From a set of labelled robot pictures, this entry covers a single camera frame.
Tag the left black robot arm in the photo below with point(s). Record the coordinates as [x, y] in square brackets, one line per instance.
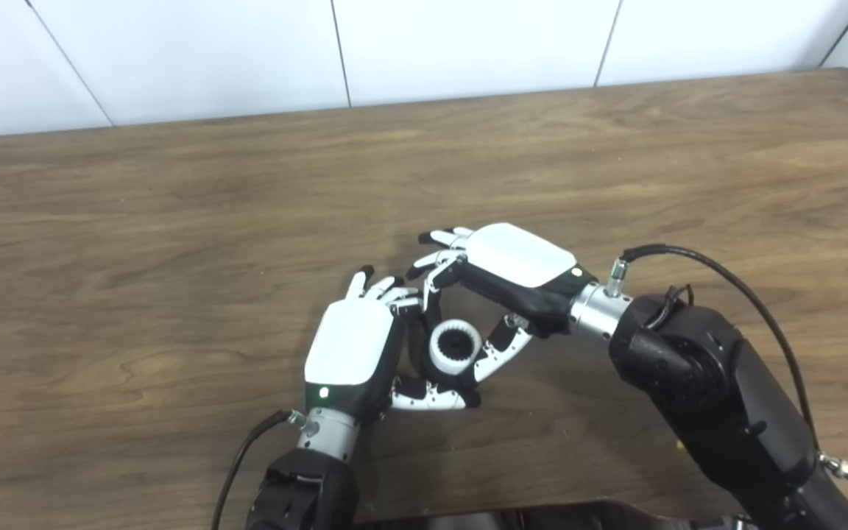
[306, 493]

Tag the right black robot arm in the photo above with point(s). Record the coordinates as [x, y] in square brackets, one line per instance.
[718, 397]

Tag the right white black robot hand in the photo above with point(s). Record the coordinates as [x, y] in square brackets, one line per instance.
[520, 258]

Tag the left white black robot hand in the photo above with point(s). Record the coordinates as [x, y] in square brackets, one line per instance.
[350, 342]

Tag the round black plastic part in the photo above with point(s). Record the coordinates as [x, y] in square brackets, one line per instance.
[456, 343]

